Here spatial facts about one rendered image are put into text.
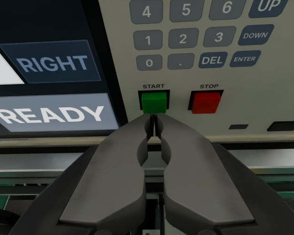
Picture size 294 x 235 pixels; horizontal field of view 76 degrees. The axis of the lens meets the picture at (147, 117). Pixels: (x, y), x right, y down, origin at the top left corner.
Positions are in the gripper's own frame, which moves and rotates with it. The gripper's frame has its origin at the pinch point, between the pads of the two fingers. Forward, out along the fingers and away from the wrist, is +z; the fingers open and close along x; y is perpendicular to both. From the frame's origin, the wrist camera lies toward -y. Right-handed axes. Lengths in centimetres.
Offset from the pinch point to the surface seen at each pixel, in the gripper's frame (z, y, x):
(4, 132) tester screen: 3.5, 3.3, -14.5
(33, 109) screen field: 2.0, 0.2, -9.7
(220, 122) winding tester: 3.3, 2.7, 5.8
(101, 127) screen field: 3.3, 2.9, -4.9
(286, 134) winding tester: 4.3, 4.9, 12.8
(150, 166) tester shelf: 2.3, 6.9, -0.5
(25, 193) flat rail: 4.8, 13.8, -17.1
